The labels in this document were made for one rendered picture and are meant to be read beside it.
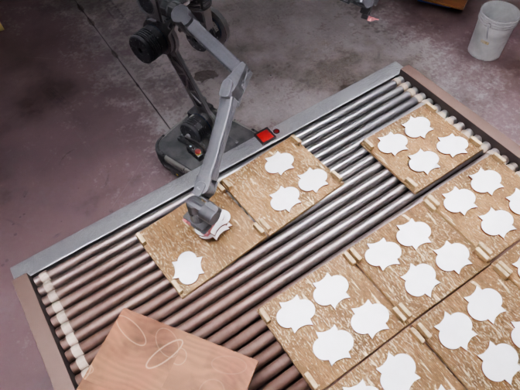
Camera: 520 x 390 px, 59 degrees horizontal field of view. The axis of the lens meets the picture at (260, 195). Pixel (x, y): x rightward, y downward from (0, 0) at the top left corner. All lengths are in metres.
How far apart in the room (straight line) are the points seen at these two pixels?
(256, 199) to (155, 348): 0.73
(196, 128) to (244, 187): 1.07
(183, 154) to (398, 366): 1.95
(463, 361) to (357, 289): 0.42
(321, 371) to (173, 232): 0.78
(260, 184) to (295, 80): 1.96
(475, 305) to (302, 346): 0.64
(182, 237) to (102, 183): 1.59
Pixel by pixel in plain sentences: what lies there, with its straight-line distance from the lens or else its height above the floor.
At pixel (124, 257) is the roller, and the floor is 0.91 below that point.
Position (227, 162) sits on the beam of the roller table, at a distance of 2.10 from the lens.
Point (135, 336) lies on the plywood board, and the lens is 1.65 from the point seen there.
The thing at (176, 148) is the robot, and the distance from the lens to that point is 3.11.
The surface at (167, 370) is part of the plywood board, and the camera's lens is 1.59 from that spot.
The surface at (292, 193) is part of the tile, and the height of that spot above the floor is 0.94.
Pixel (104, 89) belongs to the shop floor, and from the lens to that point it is 4.06.
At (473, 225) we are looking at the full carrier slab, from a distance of 2.02.
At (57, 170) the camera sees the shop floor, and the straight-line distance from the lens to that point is 3.60.
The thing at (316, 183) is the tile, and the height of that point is 0.95.
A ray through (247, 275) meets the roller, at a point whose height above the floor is 0.92.
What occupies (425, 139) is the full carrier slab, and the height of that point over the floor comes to 0.94.
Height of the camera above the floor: 2.54
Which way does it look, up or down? 55 degrees down
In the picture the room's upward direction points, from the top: 4 degrees counter-clockwise
